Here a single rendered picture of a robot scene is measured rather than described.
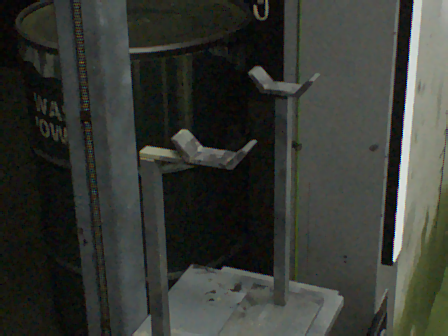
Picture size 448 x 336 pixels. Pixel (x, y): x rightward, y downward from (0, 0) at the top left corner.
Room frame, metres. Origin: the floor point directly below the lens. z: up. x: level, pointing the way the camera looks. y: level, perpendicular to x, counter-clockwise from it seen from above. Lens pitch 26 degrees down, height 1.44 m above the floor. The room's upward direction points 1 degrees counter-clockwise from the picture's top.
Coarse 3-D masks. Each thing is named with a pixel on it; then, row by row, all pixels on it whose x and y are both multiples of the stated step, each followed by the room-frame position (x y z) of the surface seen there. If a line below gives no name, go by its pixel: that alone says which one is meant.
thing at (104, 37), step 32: (64, 0) 0.88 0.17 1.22; (96, 0) 0.86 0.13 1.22; (64, 32) 0.88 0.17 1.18; (96, 32) 0.86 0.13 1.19; (64, 64) 0.88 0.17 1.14; (96, 64) 0.86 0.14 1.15; (128, 64) 0.91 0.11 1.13; (64, 96) 0.88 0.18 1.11; (96, 96) 0.87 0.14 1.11; (128, 96) 0.90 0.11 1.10; (96, 128) 0.87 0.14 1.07; (128, 128) 0.90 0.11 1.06; (96, 160) 0.87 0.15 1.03; (128, 160) 0.89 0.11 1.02; (96, 192) 0.88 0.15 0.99; (128, 192) 0.89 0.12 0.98; (96, 224) 0.88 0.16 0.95; (128, 224) 0.88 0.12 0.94; (96, 256) 0.88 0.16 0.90; (128, 256) 0.88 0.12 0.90; (96, 288) 0.88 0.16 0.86; (128, 288) 0.87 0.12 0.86; (96, 320) 0.88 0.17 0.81; (128, 320) 0.87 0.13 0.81
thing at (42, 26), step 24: (144, 0) 2.23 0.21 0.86; (168, 0) 2.22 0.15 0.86; (192, 0) 2.21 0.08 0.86; (216, 0) 2.19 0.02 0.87; (24, 24) 2.00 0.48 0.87; (48, 24) 2.02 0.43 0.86; (144, 24) 2.00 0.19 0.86; (168, 24) 2.00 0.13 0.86; (192, 24) 2.00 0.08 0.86; (216, 24) 1.99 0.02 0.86
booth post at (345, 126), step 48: (288, 0) 1.31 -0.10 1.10; (336, 0) 1.28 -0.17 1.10; (384, 0) 1.25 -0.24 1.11; (288, 48) 1.31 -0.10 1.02; (336, 48) 1.27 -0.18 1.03; (384, 48) 1.24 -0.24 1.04; (336, 96) 1.27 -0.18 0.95; (384, 96) 1.24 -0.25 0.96; (336, 144) 1.27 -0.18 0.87; (384, 144) 1.24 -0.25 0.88; (336, 192) 1.27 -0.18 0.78; (384, 192) 1.24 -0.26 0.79; (336, 240) 1.27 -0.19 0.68; (336, 288) 1.27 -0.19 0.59; (384, 288) 1.29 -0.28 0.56
